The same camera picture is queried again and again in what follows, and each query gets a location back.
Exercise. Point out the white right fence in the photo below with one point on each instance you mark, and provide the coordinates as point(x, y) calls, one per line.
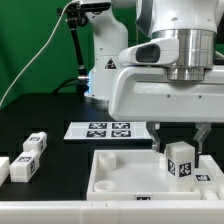
point(207, 162)

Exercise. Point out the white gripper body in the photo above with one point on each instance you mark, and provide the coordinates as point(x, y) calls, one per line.
point(145, 94)

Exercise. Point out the white front fence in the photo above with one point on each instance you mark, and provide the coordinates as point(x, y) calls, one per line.
point(112, 212)

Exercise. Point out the white fence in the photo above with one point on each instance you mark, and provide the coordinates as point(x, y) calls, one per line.
point(4, 169)
point(207, 162)
point(112, 212)

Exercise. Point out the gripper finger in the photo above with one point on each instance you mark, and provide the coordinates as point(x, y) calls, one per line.
point(203, 130)
point(152, 128)

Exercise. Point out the white square tabletop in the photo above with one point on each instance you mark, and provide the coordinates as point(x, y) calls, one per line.
point(131, 175)

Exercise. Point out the white left fence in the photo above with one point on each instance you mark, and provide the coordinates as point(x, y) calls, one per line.
point(4, 169)

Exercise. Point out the white marker plate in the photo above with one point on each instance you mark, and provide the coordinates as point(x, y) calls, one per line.
point(107, 131)

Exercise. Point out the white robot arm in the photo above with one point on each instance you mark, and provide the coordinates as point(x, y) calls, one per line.
point(171, 78)

